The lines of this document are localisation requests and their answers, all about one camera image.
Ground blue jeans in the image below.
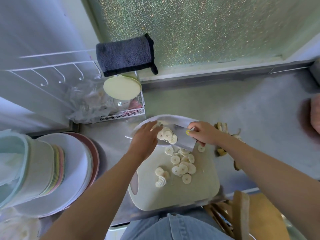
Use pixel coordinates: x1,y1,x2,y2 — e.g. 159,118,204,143
119,212,236,240

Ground person's right forearm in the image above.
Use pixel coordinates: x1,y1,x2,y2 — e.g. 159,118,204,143
217,136,320,240

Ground person's right hand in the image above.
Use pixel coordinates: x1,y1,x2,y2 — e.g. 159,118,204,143
186,121,222,146

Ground white oval plate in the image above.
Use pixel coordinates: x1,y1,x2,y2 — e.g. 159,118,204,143
131,114,201,148

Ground person's left hand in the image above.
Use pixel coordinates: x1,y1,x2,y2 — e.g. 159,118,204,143
130,120,164,161

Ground stack of white plates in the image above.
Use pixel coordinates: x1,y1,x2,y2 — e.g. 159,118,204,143
9,132,100,218

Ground frosted glass window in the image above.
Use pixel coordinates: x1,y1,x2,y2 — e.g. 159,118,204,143
80,0,320,84

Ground pale yellow round lid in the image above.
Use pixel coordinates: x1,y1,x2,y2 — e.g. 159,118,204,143
103,74,142,100

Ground clear plastic bag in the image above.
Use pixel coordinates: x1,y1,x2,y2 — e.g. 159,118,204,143
67,78,127,124

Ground white wire basket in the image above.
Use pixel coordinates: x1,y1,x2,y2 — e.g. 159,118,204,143
98,71,146,122

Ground white wire hook rack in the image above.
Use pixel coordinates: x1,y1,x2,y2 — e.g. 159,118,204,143
4,49,103,87

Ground banana peel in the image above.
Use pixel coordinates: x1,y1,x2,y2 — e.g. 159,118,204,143
214,122,245,171

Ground dark grey towel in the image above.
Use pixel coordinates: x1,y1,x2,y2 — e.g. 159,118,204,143
96,33,159,77

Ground scattered banana slices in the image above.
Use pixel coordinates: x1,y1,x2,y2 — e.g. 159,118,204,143
155,143,206,188

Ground steel cleaver knife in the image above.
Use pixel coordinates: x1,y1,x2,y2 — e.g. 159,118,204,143
125,123,198,152

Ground person's left forearm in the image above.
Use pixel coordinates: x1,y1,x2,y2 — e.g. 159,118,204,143
40,150,144,240

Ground wooden chair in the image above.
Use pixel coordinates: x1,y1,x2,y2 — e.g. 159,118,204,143
203,190,292,240

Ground crumpled white plastic bag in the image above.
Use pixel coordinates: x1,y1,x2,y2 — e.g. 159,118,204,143
0,207,42,240

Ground heap of sliced banana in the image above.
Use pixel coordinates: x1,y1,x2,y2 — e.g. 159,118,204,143
157,125,178,145

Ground pale green cutting board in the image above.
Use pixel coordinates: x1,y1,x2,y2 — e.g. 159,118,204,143
128,143,221,212

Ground stack of pastel bowls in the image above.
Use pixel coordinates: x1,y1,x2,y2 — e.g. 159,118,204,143
0,129,66,209

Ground pink round object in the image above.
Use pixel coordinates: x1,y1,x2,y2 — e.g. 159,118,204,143
299,93,320,143

